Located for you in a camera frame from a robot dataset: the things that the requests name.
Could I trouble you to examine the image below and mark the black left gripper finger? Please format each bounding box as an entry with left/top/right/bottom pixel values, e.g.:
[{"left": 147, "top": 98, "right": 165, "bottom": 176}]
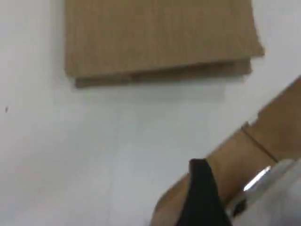
[{"left": 182, "top": 159, "right": 233, "bottom": 226}]

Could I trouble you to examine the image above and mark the flat folded cardboard box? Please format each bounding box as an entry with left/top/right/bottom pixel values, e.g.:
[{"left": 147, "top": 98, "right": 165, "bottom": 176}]
[{"left": 63, "top": 0, "right": 266, "bottom": 89}]

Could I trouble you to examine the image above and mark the left gripper finger with grey pad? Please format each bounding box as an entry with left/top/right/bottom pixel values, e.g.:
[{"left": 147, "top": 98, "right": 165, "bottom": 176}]
[{"left": 224, "top": 158, "right": 301, "bottom": 226}]

